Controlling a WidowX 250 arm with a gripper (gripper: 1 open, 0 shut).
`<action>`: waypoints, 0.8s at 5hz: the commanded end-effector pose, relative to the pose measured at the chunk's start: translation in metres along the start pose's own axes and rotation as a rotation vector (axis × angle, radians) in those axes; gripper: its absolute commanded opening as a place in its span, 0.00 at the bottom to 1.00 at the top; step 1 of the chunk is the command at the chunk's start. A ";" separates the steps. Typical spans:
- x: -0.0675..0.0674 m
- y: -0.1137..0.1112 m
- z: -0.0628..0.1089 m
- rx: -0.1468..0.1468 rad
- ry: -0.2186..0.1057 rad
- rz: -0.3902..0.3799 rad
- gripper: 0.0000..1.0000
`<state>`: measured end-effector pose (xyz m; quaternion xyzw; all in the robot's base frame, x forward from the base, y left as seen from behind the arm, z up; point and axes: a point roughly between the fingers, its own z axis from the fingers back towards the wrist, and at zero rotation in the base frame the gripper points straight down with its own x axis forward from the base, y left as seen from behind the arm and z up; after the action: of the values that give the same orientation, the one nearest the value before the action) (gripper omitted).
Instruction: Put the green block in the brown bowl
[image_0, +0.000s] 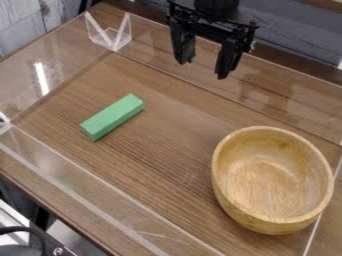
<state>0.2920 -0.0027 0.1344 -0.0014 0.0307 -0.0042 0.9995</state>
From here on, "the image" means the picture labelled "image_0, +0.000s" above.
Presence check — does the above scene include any black cable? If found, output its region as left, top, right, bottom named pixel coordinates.
left=0, top=226, right=51, bottom=256

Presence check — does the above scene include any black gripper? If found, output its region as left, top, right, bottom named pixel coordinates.
left=167, top=0, right=259, bottom=80

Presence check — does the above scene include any clear acrylic barrier wall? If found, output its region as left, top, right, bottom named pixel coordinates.
left=0, top=4, right=342, bottom=256

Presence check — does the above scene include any clear acrylic corner bracket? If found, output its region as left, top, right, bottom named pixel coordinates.
left=84, top=12, right=132, bottom=52

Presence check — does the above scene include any brown wooden bowl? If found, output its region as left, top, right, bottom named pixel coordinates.
left=211, top=126, right=334, bottom=235

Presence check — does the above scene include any green rectangular block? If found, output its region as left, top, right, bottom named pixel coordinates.
left=80, top=94, right=144, bottom=141

